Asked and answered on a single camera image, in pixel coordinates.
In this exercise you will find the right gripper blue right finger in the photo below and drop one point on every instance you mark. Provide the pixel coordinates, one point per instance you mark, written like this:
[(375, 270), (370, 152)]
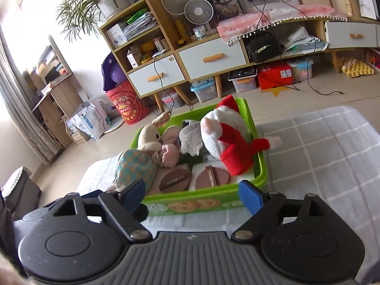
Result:
[(251, 196)]

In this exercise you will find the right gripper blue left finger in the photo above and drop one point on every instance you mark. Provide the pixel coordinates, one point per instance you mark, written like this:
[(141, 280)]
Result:
[(132, 196)]

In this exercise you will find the beige bunny doll blue dress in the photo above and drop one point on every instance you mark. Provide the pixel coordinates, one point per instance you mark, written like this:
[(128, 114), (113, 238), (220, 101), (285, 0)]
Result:
[(139, 164)]

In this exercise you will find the brown powder puff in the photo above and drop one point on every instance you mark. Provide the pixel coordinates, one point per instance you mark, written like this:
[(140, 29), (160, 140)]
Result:
[(212, 177), (177, 180)]

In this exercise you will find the white santa plush toy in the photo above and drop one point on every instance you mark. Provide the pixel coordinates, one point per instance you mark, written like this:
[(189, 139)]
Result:
[(225, 136)]

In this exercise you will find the grey green cloth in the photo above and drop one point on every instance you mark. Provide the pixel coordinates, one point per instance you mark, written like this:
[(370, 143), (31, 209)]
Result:
[(190, 138)]

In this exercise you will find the green plastic cookie box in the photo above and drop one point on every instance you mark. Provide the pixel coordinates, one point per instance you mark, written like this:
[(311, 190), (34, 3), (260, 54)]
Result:
[(210, 199)]

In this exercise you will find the red printed bucket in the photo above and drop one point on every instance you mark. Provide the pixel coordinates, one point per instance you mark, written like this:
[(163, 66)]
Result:
[(131, 108)]

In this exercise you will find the white paper shopping bag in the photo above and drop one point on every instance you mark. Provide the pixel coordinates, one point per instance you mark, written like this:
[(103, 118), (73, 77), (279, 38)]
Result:
[(90, 118)]

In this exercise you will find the grey checked table cloth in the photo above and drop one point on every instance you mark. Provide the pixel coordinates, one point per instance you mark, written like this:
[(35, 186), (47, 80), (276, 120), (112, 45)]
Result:
[(333, 153)]

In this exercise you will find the clear plastic storage box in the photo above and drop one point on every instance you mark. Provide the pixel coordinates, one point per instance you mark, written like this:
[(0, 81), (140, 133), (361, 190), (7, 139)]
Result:
[(204, 89)]

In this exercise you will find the red box under cabinet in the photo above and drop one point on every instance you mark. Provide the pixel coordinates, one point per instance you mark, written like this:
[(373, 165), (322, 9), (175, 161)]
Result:
[(274, 74)]

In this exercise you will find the wooden bookshelf desk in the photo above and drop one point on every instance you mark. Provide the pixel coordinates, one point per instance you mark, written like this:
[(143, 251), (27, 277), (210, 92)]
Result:
[(60, 99)]

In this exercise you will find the wooden cabinet white drawers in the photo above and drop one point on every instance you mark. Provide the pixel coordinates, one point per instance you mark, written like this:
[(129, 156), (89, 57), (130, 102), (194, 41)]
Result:
[(212, 56)]

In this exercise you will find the black bag on shelf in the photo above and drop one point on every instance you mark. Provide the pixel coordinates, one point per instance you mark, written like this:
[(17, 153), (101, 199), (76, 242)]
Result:
[(262, 46)]

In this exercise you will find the yellow egg tray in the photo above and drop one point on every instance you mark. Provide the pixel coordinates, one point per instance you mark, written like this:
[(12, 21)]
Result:
[(353, 67)]

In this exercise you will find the pink fringed cloth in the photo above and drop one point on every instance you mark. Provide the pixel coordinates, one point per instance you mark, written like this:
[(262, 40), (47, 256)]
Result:
[(240, 26)]

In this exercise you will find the potted green plant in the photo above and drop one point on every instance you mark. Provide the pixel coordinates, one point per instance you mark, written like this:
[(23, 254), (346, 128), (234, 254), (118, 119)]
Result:
[(78, 18)]

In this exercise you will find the small white desk fan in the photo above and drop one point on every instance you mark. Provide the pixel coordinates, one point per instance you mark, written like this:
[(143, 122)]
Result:
[(199, 13)]

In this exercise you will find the framed cat picture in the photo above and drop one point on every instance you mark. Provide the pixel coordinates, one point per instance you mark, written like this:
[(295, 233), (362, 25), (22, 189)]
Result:
[(225, 9)]

